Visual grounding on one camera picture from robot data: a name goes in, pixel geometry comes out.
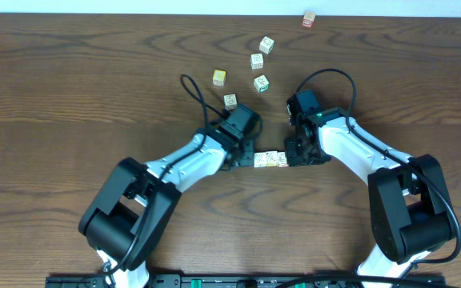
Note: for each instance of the white block top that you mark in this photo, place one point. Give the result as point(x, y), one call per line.
point(266, 45)

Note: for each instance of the white block green side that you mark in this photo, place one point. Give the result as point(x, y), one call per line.
point(261, 83)

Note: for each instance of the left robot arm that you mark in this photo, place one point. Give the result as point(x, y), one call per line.
point(129, 214)

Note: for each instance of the white block red side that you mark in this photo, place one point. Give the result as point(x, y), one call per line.
point(282, 159)

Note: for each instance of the white block yellow side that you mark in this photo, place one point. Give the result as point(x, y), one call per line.
point(272, 158)

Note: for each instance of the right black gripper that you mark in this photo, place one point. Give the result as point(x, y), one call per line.
point(294, 159)

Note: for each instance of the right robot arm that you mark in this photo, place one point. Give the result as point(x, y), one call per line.
point(410, 208)

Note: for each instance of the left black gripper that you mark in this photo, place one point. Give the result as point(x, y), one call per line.
point(250, 164)

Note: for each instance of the red block at table edge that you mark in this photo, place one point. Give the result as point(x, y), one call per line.
point(308, 19)

